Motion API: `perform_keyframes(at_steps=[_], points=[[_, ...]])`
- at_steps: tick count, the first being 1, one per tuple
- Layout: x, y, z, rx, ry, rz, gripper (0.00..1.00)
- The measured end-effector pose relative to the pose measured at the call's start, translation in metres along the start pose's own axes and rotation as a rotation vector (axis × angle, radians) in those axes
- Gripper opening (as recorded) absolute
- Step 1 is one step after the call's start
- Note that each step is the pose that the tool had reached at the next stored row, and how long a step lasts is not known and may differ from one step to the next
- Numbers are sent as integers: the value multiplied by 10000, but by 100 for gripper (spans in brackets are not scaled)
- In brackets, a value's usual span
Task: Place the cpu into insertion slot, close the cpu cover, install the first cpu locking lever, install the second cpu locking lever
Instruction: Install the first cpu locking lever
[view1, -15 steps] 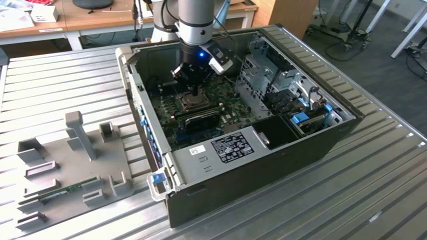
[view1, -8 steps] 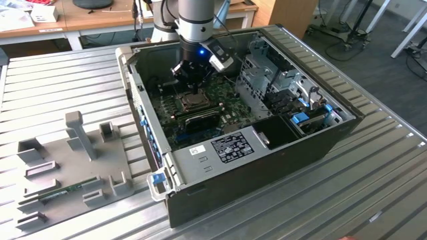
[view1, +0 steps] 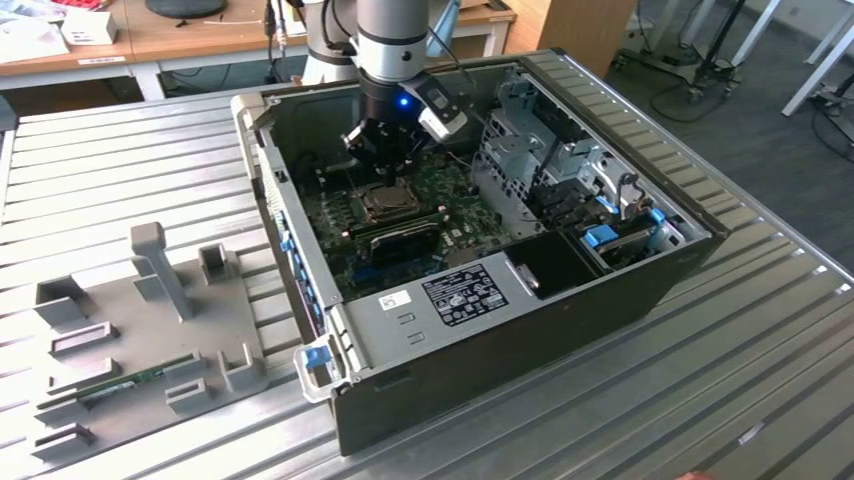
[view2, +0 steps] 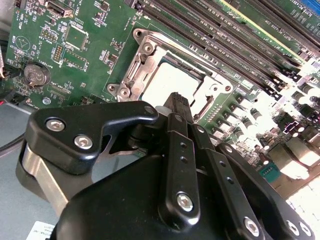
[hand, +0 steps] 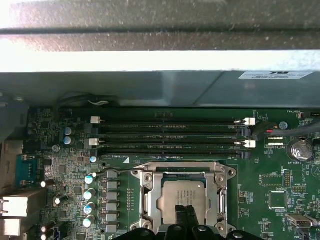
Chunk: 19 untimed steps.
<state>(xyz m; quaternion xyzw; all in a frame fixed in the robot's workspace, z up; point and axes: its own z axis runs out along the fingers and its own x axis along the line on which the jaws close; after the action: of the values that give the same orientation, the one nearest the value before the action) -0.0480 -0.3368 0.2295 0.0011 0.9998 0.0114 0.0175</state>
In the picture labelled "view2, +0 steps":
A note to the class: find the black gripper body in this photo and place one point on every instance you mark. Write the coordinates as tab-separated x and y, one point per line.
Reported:
112	212

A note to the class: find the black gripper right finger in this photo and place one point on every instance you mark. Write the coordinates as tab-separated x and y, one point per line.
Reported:
217	175

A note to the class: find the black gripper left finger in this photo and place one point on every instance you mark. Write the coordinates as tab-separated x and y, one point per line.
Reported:
112	115

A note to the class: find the metal socket cover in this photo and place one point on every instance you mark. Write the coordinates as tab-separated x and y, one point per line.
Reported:
147	71

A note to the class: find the CPU with silver top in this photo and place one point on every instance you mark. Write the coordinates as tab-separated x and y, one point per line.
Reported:
175	77

